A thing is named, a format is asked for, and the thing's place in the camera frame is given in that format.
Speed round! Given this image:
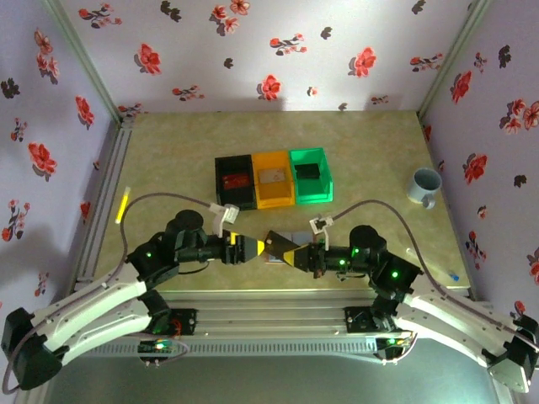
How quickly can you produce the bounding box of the grey card holder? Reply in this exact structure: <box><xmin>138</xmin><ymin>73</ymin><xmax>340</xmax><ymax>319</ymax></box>
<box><xmin>264</xmin><ymin>230</ymin><xmax>315</xmax><ymax>267</ymax></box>

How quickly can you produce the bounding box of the dark gold card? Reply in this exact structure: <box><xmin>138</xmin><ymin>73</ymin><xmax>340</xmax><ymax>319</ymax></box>
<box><xmin>263</xmin><ymin>229</ymin><xmax>298</xmax><ymax>258</ymax></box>

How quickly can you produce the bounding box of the silver beige card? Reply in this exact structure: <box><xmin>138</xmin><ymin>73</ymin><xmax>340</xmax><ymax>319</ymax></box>
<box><xmin>257</xmin><ymin>167</ymin><xmax>288</xmax><ymax>185</ymax></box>

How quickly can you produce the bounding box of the black card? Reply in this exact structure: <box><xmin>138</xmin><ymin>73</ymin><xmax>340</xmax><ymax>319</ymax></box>
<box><xmin>294</xmin><ymin>162</ymin><xmax>323</xmax><ymax>183</ymax></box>

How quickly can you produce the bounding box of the black plastic bin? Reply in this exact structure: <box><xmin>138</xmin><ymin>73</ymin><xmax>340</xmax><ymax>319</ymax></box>
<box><xmin>214</xmin><ymin>154</ymin><xmax>259</xmax><ymax>211</ymax></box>

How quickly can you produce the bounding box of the orange plastic bin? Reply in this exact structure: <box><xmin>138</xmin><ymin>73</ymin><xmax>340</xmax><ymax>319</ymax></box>
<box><xmin>251</xmin><ymin>151</ymin><xmax>296</xmax><ymax>210</ymax></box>

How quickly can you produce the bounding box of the green plastic bin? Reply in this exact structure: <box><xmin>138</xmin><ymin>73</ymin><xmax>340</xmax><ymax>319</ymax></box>
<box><xmin>288</xmin><ymin>146</ymin><xmax>337</xmax><ymax>206</ymax></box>

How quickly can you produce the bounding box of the yellow highlighter pen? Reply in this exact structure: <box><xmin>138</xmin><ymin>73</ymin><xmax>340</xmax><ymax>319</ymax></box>
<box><xmin>115</xmin><ymin>186</ymin><xmax>132</xmax><ymax>226</ymax></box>

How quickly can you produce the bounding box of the right circuit board green light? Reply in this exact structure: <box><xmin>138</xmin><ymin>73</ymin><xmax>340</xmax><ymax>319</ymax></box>
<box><xmin>376</xmin><ymin>335</ymin><xmax>414</xmax><ymax>350</ymax></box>

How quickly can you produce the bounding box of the circuit board green light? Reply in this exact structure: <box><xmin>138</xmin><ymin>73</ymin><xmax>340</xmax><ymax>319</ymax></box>
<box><xmin>376</xmin><ymin>335</ymin><xmax>414</xmax><ymax>350</ymax></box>
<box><xmin>137</xmin><ymin>339</ymin><xmax>178</xmax><ymax>354</ymax></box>

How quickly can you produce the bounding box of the light blue ceramic mug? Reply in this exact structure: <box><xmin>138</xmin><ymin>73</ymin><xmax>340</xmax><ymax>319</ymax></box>
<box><xmin>406</xmin><ymin>167</ymin><xmax>443</xmax><ymax>210</ymax></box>

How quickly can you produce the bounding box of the left circuit board green light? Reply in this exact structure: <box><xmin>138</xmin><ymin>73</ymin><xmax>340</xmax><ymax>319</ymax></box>
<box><xmin>137</xmin><ymin>339</ymin><xmax>178</xmax><ymax>354</ymax></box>

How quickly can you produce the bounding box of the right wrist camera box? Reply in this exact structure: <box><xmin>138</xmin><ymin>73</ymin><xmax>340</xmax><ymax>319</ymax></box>
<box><xmin>308</xmin><ymin>215</ymin><xmax>334</xmax><ymax>245</ymax></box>

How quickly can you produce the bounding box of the grey left arm cable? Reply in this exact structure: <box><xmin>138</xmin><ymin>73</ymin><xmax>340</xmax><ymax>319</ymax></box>
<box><xmin>1</xmin><ymin>192</ymin><xmax>221</xmax><ymax>393</ymax></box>

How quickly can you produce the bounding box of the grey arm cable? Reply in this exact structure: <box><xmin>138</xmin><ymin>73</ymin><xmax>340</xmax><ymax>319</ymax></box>
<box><xmin>330</xmin><ymin>199</ymin><xmax>539</xmax><ymax>365</ymax></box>
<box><xmin>1</xmin><ymin>192</ymin><xmax>221</xmax><ymax>393</ymax></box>

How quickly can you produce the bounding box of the grey right arm cable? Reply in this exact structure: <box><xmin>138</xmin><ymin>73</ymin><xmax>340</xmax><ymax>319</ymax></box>
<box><xmin>330</xmin><ymin>199</ymin><xmax>539</xmax><ymax>365</ymax></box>

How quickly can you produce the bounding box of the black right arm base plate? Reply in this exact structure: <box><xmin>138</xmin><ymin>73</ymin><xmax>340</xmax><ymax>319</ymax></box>
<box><xmin>344</xmin><ymin>306</ymin><xmax>380</xmax><ymax>334</ymax></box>

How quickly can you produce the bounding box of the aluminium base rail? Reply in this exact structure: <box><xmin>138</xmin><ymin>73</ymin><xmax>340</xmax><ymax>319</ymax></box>
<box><xmin>147</xmin><ymin>288</ymin><xmax>492</xmax><ymax>343</ymax></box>

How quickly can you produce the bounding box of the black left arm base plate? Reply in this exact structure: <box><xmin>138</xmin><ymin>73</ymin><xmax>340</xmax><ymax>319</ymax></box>
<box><xmin>166</xmin><ymin>308</ymin><xmax>199</xmax><ymax>337</ymax></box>

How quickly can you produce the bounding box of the slotted grey cable duct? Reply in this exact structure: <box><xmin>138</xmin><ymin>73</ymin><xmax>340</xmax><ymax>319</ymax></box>
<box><xmin>56</xmin><ymin>336</ymin><xmax>380</xmax><ymax>359</ymax></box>

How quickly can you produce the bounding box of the aluminium side rail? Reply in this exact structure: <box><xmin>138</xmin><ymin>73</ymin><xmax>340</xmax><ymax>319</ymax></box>
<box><xmin>69</xmin><ymin>116</ymin><xmax>136</xmax><ymax>291</ymax></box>

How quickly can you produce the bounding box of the left aluminium corner post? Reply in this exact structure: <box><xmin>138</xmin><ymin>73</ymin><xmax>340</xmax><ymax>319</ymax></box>
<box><xmin>41</xmin><ymin>0</ymin><xmax>130</xmax><ymax>125</ymax></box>

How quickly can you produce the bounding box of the aluminium corner post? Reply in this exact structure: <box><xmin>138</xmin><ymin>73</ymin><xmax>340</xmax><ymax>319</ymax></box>
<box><xmin>416</xmin><ymin>0</ymin><xmax>492</xmax><ymax>121</ymax></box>
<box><xmin>41</xmin><ymin>0</ymin><xmax>130</xmax><ymax>125</ymax></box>

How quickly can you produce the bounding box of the right aluminium corner post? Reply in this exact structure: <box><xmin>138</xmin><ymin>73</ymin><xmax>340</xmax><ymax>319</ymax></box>
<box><xmin>416</xmin><ymin>0</ymin><xmax>492</xmax><ymax>121</ymax></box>

